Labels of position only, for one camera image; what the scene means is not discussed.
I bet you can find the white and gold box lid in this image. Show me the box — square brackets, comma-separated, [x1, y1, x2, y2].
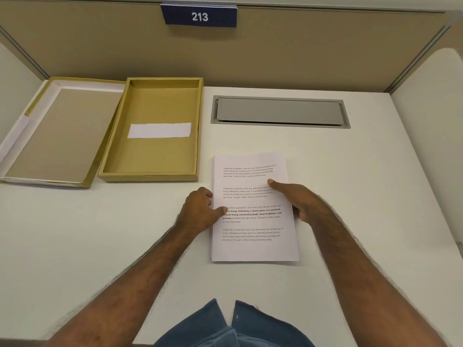
[0, 77, 126, 189]

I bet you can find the stack of printed paper sheets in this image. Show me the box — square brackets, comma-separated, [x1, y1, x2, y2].
[209, 152, 301, 263]

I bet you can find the gold cardboard box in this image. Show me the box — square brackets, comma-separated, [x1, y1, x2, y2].
[98, 77, 204, 183]

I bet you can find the person's left hand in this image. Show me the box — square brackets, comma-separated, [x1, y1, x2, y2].
[177, 187, 229, 234]

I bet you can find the person's right forearm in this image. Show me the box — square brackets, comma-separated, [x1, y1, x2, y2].
[307, 204, 451, 347]

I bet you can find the person's right hand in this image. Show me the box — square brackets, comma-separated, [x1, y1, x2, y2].
[267, 179, 336, 229]

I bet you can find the blue number sign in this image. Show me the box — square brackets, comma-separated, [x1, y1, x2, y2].
[161, 3, 238, 28]

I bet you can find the person's blue clothing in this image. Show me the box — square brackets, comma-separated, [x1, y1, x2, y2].
[154, 299, 316, 347]

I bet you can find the person's left forearm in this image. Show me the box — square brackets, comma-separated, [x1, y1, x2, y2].
[43, 222, 204, 347]

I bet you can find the beige desk partition panel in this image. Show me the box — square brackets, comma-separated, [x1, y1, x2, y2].
[0, 3, 463, 94]

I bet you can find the white paper slip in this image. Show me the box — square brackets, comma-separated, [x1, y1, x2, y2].
[128, 123, 192, 139]

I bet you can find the grey desk cable hatch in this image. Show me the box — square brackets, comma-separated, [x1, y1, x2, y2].
[211, 95, 351, 129]

